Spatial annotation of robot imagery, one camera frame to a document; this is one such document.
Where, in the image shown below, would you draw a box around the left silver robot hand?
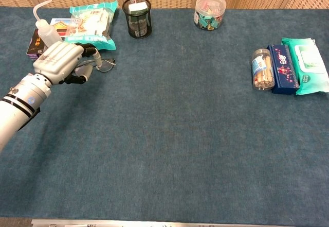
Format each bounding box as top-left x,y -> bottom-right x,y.
32,41 -> 102,85

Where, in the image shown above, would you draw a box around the thin-framed eyeglasses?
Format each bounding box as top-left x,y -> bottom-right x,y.
74,58 -> 116,73

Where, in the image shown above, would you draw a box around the translucent squeeze wash bottle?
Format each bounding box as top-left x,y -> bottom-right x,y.
32,0 -> 64,49

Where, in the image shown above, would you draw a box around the black box gold characters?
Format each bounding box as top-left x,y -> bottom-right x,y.
26,29 -> 48,61

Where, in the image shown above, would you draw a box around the postcard with red building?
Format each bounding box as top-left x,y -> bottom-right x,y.
49,18 -> 74,38

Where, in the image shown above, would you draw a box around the teal white snack bag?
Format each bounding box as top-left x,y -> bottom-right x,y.
59,0 -> 119,50

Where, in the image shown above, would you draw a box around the black mesh pen holder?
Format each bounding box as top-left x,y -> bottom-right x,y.
122,0 -> 153,39

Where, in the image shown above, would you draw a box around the white green eraser box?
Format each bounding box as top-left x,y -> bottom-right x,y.
127,2 -> 149,13

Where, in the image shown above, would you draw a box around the blue felt table cover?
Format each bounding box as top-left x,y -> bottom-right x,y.
0,5 -> 329,224

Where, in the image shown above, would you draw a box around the clear jar of binder clips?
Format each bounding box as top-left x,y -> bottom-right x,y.
193,0 -> 227,31

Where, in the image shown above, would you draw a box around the clear jar of biscuit sticks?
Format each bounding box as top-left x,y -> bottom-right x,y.
251,48 -> 276,92

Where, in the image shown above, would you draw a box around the dark blue floral box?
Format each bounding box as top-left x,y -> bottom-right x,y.
266,43 -> 301,95

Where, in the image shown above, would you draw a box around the teal wet wipes pack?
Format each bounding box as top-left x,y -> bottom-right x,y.
281,37 -> 329,96

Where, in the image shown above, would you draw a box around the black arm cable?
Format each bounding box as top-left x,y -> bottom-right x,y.
17,107 -> 41,131

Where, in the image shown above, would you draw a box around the aluminium table edge rail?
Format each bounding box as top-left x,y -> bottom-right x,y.
30,218 -> 296,227

